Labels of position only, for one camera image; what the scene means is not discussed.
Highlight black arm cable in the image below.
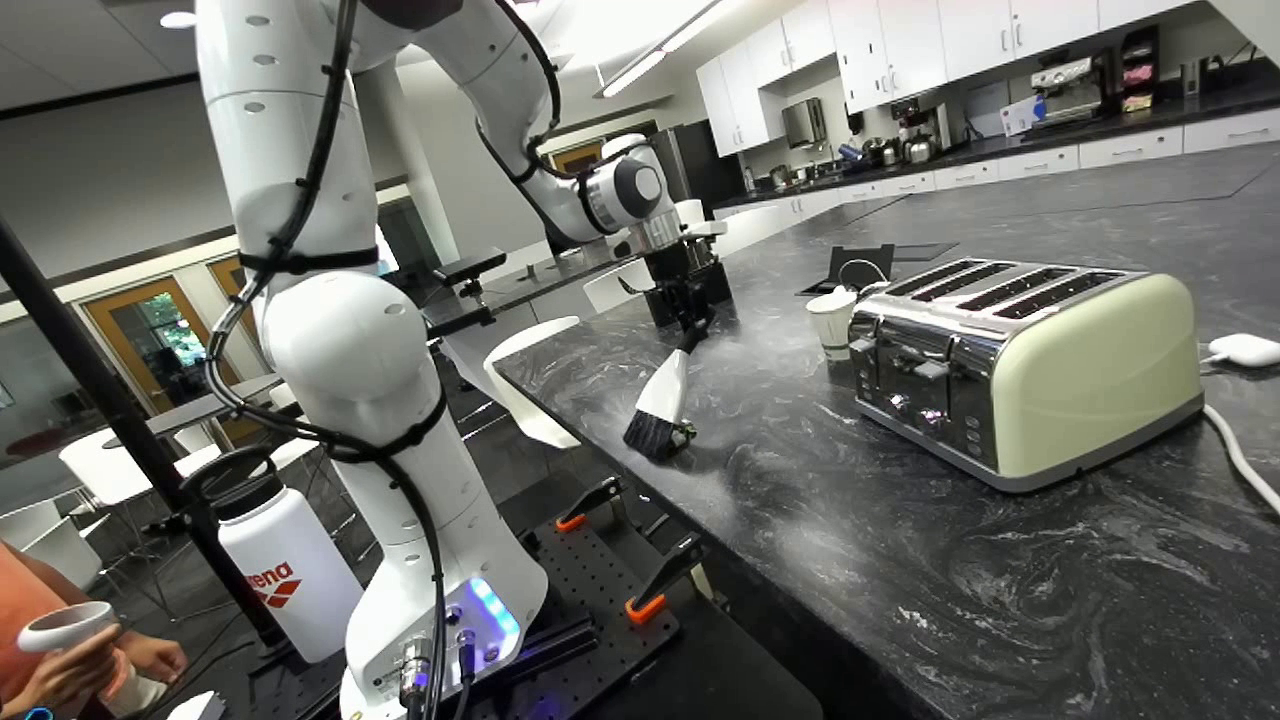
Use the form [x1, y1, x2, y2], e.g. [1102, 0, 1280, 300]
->
[197, 0, 456, 720]

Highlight white kitchen counter cabinets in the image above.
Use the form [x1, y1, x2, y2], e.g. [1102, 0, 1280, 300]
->
[724, 105, 1280, 214]

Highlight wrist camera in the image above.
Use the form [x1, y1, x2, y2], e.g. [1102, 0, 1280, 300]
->
[674, 197, 733, 250]

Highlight black fridge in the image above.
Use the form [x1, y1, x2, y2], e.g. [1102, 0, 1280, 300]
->
[649, 115, 753, 211]

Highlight white wall cabinets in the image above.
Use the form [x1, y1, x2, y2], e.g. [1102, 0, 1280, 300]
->
[693, 0, 1206, 157]

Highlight cream chrome four-slot toaster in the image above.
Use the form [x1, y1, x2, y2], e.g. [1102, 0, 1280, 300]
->
[823, 250, 1207, 494]

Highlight thin white cable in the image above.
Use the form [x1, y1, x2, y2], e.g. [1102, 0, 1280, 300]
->
[833, 250, 896, 293]

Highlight white water bottle black lid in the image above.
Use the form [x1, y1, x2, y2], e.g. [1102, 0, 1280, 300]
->
[186, 445, 370, 668]

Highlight white VR controller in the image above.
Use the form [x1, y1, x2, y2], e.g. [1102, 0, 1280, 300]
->
[13, 596, 173, 720]

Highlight white side table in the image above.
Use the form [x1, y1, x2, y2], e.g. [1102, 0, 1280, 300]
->
[54, 423, 175, 511]

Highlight long ceiling light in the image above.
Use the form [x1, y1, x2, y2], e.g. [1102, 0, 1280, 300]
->
[591, 0, 753, 105]

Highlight black breadboard stand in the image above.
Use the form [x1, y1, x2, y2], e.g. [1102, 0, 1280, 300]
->
[263, 490, 833, 720]

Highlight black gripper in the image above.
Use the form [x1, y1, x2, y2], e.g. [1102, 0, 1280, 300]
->
[640, 235, 738, 361]

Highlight white paper cup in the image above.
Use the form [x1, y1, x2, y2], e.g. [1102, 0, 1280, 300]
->
[802, 279, 864, 357]

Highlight orange sleeve of person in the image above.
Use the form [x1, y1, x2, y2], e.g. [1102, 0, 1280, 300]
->
[0, 534, 98, 672]

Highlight person hand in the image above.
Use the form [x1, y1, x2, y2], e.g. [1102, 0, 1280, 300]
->
[0, 637, 193, 720]

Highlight white power cable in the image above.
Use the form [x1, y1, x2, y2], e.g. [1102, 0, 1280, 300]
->
[1197, 395, 1280, 521]

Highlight black pole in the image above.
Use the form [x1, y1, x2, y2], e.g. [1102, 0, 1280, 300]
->
[0, 214, 293, 651]

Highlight orange black clamp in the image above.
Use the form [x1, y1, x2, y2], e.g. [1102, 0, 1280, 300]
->
[619, 532, 717, 632]
[550, 471, 628, 540]

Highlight white power adapter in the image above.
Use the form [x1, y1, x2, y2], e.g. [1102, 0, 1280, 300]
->
[1201, 327, 1280, 375]

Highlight wooden door with window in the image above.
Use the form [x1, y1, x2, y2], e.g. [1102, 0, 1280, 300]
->
[76, 271, 225, 414]

